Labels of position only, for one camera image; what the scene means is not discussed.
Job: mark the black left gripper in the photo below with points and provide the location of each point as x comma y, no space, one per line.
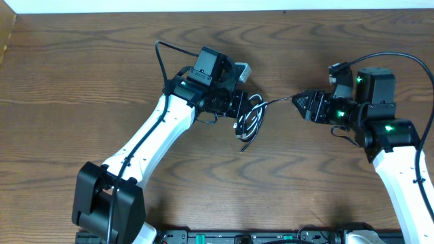
242,105

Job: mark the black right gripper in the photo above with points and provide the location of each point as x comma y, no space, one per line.
314,106

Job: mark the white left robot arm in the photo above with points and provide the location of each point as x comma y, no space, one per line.
109,198

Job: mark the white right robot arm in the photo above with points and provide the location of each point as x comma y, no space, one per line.
365,105

